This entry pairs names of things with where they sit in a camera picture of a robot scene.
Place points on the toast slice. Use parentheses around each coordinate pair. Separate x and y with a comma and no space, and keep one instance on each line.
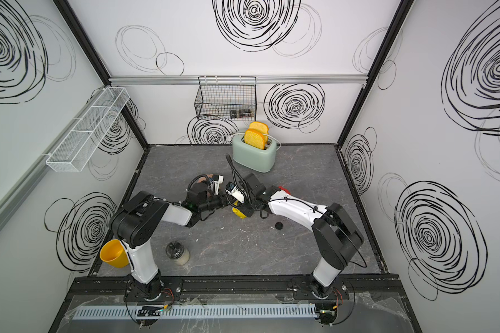
(255,138)
(260,127)

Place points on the clear jar with white contents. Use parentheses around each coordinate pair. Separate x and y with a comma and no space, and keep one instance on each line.
(177,253)

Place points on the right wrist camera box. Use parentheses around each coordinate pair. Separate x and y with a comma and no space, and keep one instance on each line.
(233,191)

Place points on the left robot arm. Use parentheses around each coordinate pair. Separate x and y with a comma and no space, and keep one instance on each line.
(136,221)

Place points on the yellow piggy bank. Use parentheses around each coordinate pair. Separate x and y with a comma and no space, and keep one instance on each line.
(238,213)

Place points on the black wire wall basket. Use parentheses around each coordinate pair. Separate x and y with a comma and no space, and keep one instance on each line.
(217,95)

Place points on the front toast slice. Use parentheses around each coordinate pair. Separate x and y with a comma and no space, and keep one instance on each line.
(255,138)

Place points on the white slotted cable duct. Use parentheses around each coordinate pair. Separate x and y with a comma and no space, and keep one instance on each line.
(144,312)

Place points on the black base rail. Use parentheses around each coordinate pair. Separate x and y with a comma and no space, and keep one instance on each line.
(177,288)

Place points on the white wire wall shelf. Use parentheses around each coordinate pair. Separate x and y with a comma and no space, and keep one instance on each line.
(101,127)

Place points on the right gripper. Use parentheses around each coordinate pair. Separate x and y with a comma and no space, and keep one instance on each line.
(248,212)

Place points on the pink piggy bank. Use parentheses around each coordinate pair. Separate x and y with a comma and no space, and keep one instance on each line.
(211,178)

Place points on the red piggy bank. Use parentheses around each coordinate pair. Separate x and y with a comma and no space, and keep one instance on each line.
(284,189)

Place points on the small jars in basket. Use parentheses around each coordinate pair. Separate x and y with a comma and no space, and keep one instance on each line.
(240,114)

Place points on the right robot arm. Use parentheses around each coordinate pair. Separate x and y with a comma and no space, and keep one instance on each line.
(337,237)

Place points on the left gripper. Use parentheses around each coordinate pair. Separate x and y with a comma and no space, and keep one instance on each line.
(221,202)

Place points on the mint green toaster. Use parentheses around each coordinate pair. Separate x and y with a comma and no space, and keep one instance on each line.
(253,158)

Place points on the back toast slice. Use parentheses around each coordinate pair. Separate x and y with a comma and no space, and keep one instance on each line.
(260,127)

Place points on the yellow mug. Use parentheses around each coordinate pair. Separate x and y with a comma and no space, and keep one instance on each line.
(114,254)

